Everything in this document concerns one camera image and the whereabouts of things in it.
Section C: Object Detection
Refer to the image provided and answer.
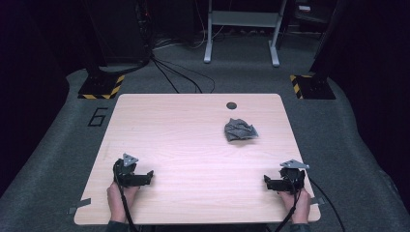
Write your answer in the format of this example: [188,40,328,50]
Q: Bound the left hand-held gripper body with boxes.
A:
[112,153,148,189]

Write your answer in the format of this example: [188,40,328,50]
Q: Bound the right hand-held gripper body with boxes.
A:
[278,159,310,195]

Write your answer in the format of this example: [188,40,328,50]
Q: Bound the grey cloth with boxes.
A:
[223,117,260,143]

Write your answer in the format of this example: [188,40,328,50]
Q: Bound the person's right hand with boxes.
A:
[278,188,312,224]

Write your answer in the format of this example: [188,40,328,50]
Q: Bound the person's left hand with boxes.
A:
[106,181,140,223]

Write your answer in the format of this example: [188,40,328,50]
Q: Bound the grey tape strip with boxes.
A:
[67,197,92,216]

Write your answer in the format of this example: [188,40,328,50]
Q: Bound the black stand base hazard stripes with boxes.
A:
[288,73,337,101]
[77,73,126,101]

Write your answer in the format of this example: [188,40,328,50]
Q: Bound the black stand column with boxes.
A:
[308,0,344,77]
[78,0,109,79]

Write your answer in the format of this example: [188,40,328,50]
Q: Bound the black cabinet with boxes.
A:
[86,0,152,67]

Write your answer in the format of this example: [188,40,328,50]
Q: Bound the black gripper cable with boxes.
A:
[112,160,140,232]
[306,177,346,232]
[274,177,304,232]

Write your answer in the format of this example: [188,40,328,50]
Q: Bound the black floor cables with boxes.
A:
[149,53,217,95]

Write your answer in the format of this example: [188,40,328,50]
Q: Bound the light floor cables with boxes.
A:
[153,18,228,52]

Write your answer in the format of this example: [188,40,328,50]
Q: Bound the white metal desk frame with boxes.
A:
[203,0,288,68]

